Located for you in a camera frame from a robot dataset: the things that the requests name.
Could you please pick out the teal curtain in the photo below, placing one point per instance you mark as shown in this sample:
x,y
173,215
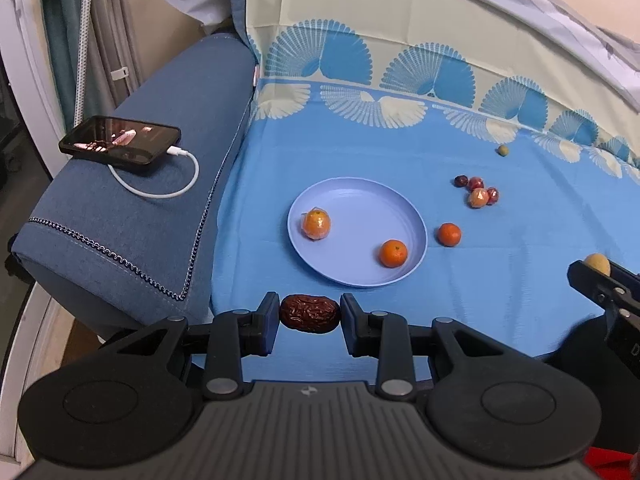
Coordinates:
x,y
60,35

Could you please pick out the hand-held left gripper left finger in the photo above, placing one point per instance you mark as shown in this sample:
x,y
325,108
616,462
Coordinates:
x,y
270,325

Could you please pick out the wrapped red date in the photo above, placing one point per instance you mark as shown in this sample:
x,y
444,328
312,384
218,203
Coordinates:
x,y
475,183
493,195

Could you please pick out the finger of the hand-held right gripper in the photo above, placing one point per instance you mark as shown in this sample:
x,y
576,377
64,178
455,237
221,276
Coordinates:
x,y
627,277
595,285

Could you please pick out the red cloth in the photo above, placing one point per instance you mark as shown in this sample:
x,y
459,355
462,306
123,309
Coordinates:
x,y
610,466

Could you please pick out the black smartphone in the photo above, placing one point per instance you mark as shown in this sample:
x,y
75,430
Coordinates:
x,y
120,140

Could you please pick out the small yellow fruit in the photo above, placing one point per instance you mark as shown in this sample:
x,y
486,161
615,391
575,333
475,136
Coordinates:
x,y
597,264

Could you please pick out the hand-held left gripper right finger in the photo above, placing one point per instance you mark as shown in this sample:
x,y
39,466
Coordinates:
x,y
349,326

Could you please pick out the dark red date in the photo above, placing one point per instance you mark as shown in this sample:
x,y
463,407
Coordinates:
x,y
460,180

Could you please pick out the small orange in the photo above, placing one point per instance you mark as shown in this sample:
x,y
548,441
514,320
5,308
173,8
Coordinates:
x,y
449,234
393,253

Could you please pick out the wrinkled red date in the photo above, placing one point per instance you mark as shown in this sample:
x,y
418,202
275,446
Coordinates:
x,y
310,314

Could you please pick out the white speckled pole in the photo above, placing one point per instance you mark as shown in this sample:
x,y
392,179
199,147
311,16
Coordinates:
x,y
82,60

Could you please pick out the blue fan-print bed sheet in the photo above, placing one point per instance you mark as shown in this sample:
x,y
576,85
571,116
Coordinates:
x,y
500,285

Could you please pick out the small green fruit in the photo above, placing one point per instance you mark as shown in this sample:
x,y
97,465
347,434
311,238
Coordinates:
x,y
502,150

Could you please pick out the grey quilt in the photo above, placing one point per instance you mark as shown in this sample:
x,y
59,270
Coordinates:
x,y
560,15

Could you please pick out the beige curtain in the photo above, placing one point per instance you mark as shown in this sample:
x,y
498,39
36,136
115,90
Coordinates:
x,y
115,25

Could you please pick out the blue sofa armrest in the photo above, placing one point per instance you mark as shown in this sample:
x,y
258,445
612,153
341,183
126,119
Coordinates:
x,y
150,240

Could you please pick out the plastic-wrapped orange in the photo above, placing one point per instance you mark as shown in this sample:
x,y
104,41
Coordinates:
x,y
316,224

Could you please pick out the light blue plate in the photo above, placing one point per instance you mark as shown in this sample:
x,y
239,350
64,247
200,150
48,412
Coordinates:
x,y
360,200

